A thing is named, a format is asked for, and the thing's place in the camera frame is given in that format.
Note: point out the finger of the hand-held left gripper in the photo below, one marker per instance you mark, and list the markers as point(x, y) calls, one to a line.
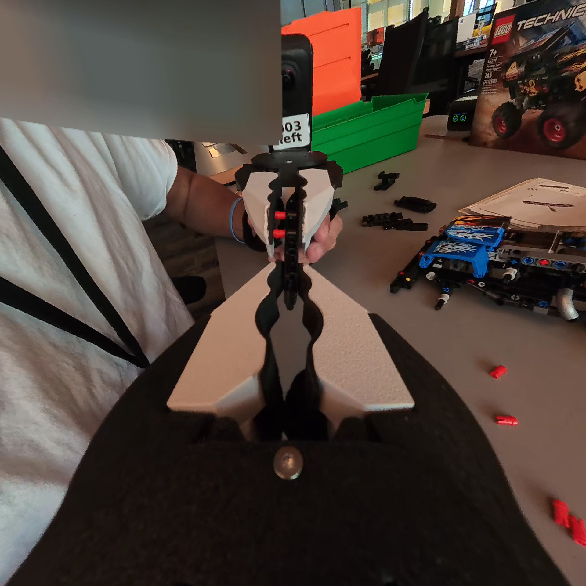
point(256, 197)
point(318, 197)

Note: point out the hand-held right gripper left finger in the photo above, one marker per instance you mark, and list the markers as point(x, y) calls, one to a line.
point(219, 357)

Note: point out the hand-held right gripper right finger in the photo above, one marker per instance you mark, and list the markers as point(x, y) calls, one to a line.
point(361, 361)

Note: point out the long black lego beam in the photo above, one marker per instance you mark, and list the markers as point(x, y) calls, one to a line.
point(292, 274)

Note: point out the person's left forearm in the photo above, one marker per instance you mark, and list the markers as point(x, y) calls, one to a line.
point(201, 201)

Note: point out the black studded lego assembly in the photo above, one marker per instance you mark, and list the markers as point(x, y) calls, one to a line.
point(380, 219)

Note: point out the black lego connector piece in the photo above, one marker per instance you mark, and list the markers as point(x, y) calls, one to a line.
point(389, 175)

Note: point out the black lego panel piece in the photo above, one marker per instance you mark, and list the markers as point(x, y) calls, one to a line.
point(414, 204)

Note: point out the short black lego beam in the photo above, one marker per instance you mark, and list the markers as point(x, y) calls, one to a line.
point(414, 225)

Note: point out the blue flame lego truck model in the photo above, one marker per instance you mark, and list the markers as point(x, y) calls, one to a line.
point(462, 256)

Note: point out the lego instruction booklet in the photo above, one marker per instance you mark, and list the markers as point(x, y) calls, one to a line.
point(526, 201)

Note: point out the lego set cardboard box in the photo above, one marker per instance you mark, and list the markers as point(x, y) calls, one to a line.
point(526, 91)

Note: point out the person's left hand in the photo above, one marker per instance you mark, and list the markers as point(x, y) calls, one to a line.
point(327, 238)

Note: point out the blue wristband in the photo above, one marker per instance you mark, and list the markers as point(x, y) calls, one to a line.
point(232, 219)

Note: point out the orange plastic bin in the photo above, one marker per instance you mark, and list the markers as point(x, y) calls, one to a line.
point(334, 55)

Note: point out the black rounded object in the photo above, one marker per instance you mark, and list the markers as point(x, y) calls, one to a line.
point(190, 289)

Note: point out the green plastic bin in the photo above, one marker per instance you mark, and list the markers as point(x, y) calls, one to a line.
point(366, 137)

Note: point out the black computer monitor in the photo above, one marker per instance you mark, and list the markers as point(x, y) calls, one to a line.
point(403, 55)

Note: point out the black device green display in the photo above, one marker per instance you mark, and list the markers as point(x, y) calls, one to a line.
point(460, 118)

